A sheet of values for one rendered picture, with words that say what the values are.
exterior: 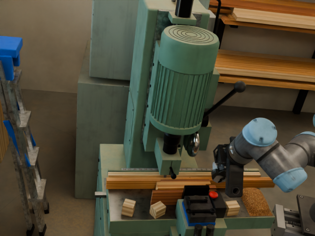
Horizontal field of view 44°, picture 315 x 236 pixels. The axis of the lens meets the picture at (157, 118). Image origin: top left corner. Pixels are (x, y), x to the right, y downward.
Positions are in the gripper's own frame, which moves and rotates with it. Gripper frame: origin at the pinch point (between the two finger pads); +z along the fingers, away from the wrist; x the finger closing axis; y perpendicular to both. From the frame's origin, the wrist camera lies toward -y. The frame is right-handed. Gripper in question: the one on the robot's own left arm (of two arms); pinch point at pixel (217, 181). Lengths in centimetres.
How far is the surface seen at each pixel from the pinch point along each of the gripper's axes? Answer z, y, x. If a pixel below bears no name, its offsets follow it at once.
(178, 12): -24, 48, 15
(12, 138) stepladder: 73, 47, 76
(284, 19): 95, 163, -112
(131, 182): 21.6, 6.7, 24.8
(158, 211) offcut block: 14.0, -5.8, 17.0
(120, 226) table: 18.8, -9.6, 29.6
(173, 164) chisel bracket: 9.2, 9.3, 11.8
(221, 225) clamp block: 6.7, -12.7, -2.0
